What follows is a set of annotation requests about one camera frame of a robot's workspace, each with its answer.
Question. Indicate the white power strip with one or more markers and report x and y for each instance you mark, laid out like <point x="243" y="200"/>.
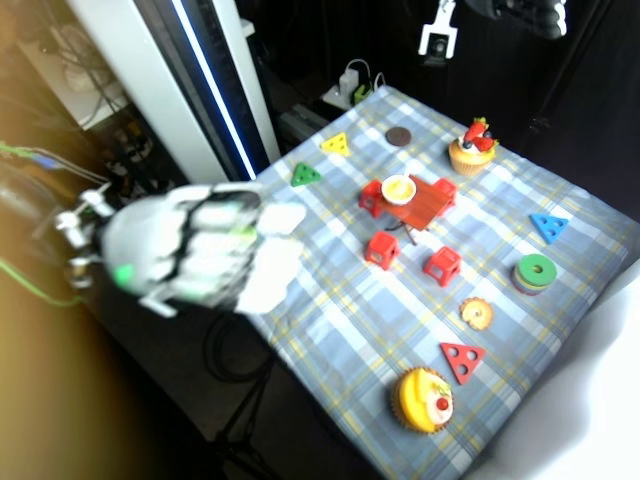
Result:
<point x="335" y="96"/>

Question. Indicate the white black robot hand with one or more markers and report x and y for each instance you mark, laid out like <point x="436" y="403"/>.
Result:
<point x="535" y="15"/>
<point x="200" y="250"/>

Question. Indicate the white camera bracket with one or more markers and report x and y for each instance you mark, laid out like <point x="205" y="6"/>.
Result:
<point x="438" y="35"/>

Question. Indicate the dark chocolate sandwich cookie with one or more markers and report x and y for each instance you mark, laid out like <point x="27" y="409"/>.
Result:
<point x="398" y="136"/>

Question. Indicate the yellow triangle block with holes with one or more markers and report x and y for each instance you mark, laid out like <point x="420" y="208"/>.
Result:
<point x="336" y="146"/>

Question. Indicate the red toy stool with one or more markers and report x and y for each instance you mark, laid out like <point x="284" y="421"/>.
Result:
<point x="447" y="190"/>
<point x="442" y="262"/>
<point x="382" y="247"/>
<point x="371" y="195"/>

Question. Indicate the green triangle block with holes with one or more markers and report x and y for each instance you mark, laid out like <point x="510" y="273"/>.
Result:
<point x="304" y="177"/>

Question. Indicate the mango cupcake toy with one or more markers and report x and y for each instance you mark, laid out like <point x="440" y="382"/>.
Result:
<point x="420" y="400"/>

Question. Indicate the white plug adapter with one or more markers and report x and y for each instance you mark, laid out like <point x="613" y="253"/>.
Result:
<point x="350" y="80"/>

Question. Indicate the white bowl with yellow filling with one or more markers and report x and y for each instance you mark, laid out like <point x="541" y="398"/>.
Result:
<point x="398" y="189"/>

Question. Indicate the white pillar with dark stripe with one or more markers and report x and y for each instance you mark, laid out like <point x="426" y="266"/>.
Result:
<point x="165" y="85"/>

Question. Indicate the blue plaid tablecloth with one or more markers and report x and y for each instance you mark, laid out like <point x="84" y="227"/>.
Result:
<point x="350" y="325"/>

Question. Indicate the round butter biscuit toy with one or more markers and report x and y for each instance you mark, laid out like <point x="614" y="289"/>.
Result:
<point x="476" y="314"/>

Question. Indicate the black tripod stand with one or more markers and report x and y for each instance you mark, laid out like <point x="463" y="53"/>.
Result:
<point x="245" y="415"/>

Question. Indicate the red triangle block with holes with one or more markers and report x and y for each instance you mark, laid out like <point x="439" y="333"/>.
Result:
<point x="457" y="367"/>

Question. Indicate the small red-brown toy table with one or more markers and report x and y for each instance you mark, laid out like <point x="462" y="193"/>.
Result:
<point x="425" y="207"/>

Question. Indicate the strawberry cupcake toy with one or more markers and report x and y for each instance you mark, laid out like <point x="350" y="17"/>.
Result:
<point x="470" y="155"/>

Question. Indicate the blue triangle block with holes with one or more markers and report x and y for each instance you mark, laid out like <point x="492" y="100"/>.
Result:
<point x="547" y="232"/>

